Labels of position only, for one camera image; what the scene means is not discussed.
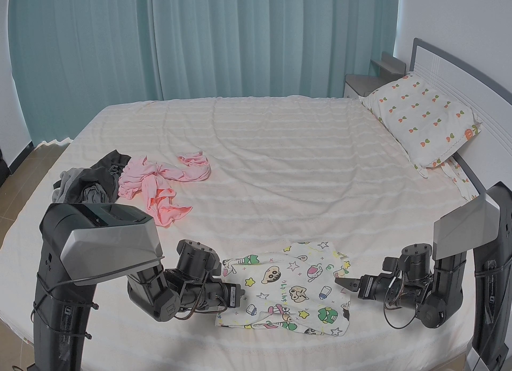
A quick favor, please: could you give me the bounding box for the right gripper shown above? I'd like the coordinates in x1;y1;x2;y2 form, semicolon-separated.
334;274;394;301

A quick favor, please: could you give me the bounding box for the bed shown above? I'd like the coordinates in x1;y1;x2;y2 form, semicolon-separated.
0;37;512;371

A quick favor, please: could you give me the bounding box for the pink garment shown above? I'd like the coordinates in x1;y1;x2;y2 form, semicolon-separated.
118;151;212;228

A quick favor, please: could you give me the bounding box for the blue-green curtain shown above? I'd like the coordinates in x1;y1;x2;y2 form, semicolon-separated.
9;0;162;148
151;0;401;100

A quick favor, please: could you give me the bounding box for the grey bedside table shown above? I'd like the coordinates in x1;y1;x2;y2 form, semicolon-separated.
344;51;408;98

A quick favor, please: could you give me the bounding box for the white printed pillow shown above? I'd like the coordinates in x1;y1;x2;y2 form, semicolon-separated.
360;73;482;178

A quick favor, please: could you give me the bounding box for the pile of clothes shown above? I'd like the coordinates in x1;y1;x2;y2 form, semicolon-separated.
51;149;132;205

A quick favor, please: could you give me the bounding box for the black cable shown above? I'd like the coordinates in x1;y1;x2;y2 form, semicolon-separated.
174;303;229;320
382;299;425;330
31;255;165;322

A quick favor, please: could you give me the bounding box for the white printed pyjama top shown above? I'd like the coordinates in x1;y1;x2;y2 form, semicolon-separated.
215;240;353;338

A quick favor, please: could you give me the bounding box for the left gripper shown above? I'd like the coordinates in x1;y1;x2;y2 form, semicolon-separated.
202;281;245;309

